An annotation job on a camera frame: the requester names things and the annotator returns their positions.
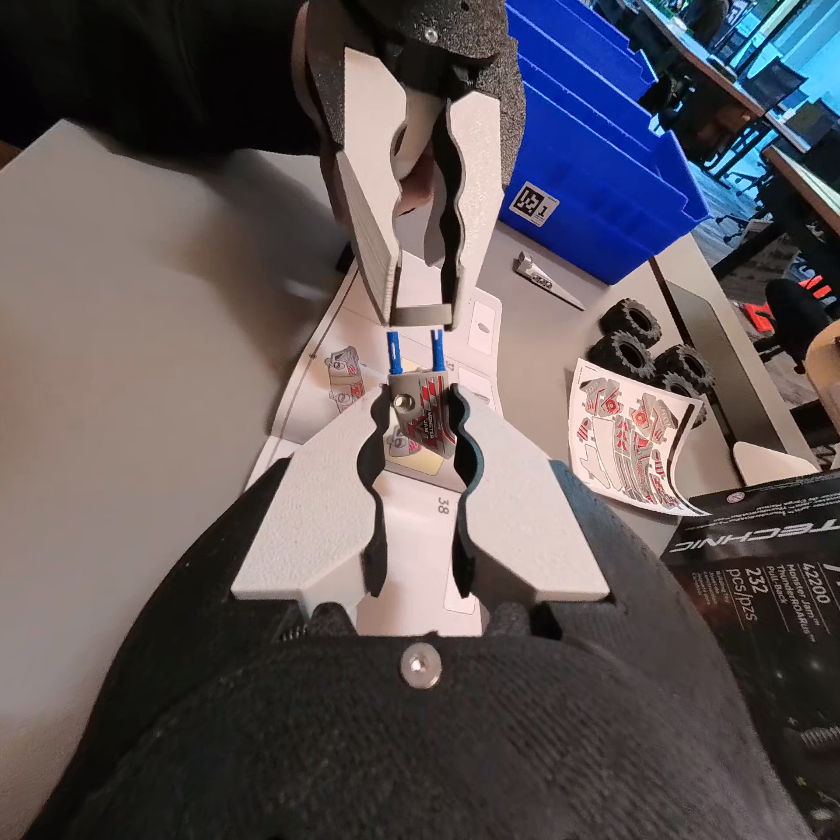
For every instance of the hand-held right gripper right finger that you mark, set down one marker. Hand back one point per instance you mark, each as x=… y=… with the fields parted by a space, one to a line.
x=531 y=531

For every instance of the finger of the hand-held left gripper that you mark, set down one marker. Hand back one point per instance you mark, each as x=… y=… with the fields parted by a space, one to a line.
x=482 y=164
x=371 y=197

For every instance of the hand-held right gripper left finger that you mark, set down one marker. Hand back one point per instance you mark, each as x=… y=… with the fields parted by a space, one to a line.
x=302 y=531

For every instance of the grey toy beam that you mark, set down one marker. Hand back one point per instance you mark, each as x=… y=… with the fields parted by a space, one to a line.
x=420 y=317

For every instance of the grey printed panel with pins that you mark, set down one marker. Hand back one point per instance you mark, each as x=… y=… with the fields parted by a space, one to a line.
x=426 y=394

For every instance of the person's left forearm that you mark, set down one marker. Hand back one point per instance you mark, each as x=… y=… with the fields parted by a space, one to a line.
x=131 y=52

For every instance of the grey desk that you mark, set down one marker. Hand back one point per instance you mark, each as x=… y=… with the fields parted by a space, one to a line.
x=131 y=394

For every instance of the person's left hand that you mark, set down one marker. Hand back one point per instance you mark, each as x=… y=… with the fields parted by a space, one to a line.
x=420 y=187

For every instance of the black white marker tag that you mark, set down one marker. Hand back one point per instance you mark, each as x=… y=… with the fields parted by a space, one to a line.
x=535 y=205

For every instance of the white instruction booklet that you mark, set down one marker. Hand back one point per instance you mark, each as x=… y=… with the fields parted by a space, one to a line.
x=426 y=558

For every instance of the toy sticker sheet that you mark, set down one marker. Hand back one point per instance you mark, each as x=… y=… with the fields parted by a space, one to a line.
x=623 y=446

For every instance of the grey wedge toy panel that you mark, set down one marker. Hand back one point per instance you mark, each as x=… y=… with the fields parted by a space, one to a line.
x=541 y=275

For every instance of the blue storage bin with tag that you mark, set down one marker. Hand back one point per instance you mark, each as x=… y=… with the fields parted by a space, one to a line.
x=623 y=216

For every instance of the black toy tyre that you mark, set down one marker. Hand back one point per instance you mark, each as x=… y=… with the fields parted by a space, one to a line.
x=702 y=361
x=642 y=313
x=699 y=400
x=607 y=364

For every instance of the black toy box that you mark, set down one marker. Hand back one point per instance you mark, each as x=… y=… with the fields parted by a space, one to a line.
x=754 y=590

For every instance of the dark background table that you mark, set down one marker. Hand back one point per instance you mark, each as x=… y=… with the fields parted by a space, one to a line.
x=709 y=46
x=807 y=184

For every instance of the dark grey panel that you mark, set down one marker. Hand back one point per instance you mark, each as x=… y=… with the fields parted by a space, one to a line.
x=722 y=367

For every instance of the black office chair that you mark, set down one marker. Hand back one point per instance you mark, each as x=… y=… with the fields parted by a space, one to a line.
x=794 y=315

